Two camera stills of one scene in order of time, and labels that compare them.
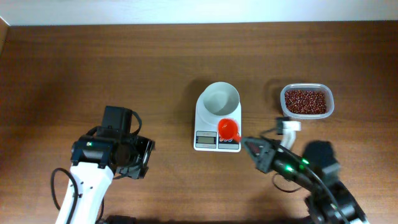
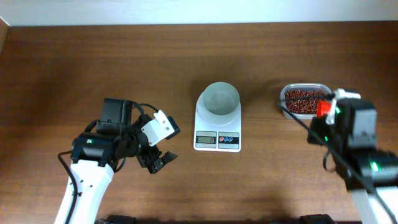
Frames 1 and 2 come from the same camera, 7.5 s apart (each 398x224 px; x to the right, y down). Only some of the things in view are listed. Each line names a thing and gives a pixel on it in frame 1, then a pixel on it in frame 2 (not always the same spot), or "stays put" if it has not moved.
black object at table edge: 120,219 stays put
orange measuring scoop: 228,129 → 324,107
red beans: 305,101 stays put
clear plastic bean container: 307,101 stays put
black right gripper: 266,155 → 319,130
